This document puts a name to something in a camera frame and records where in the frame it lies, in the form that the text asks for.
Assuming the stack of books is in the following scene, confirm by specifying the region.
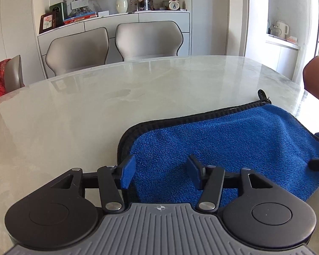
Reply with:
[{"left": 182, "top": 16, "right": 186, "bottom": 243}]
[{"left": 63, "top": 11, "right": 99, "bottom": 25}]

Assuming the dark picture frame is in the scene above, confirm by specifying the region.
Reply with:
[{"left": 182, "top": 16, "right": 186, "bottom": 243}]
[{"left": 39, "top": 11, "right": 57, "bottom": 34}]

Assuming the glass display case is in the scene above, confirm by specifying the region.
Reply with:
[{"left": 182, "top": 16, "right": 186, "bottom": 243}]
[{"left": 130, "top": 0, "right": 152, "bottom": 12}]

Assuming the brown leather chair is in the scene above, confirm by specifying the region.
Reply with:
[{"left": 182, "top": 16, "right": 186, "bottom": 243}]
[{"left": 302, "top": 56, "right": 319, "bottom": 109}]

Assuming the grey and blue towel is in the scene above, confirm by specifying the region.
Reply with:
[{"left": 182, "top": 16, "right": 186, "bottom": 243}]
[{"left": 117, "top": 89, "right": 319, "bottom": 209}]

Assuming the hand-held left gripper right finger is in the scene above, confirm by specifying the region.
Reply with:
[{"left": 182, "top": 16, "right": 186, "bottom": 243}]
[{"left": 187, "top": 154, "right": 273, "bottom": 214}]

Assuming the white kettle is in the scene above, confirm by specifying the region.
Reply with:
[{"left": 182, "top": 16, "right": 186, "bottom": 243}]
[{"left": 275, "top": 21, "right": 289, "bottom": 39}]

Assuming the white wall socket panel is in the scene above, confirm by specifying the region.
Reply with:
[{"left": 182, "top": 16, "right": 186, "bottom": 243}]
[{"left": 71, "top": 0, "right": 90, "bottom": 10}]

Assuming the white vase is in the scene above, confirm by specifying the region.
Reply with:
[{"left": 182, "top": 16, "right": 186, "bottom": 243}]
[{"left": 115, "top": 0, "right": 129, "bottom": 14}]

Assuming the beige dining chair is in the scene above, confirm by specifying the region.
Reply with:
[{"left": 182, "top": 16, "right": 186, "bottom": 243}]
[
  {"left": 115, "top": 20, "right": 184, "bottom": 62},
  {"left": 45, "top": 27, "right": 110, "bottom": 79}
]

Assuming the beige chair with red cloth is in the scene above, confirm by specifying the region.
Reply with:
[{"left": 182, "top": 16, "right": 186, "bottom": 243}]
[{"left": 4, "top": 55, "right": 26, "bottom": 94}]

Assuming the green box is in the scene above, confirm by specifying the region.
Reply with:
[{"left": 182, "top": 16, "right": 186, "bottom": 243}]
[{"left": 49, "top": 2, "right": 68, "bottom": 28}]

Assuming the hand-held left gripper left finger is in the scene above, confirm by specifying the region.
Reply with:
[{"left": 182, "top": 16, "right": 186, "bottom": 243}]
[{"left": 50, "top": 154, "right": 137, "bottom": 214}]

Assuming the white counter cabinet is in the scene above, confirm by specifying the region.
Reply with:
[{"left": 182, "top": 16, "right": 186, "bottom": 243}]
[{"left": 265, "top": 40, "right": 301, "bottom": 80}]

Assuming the white sideboard cabinet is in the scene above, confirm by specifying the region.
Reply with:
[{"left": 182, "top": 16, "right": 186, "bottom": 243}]
[{"left": 37, "top": 11, "right": 190, "bottom": 79}]

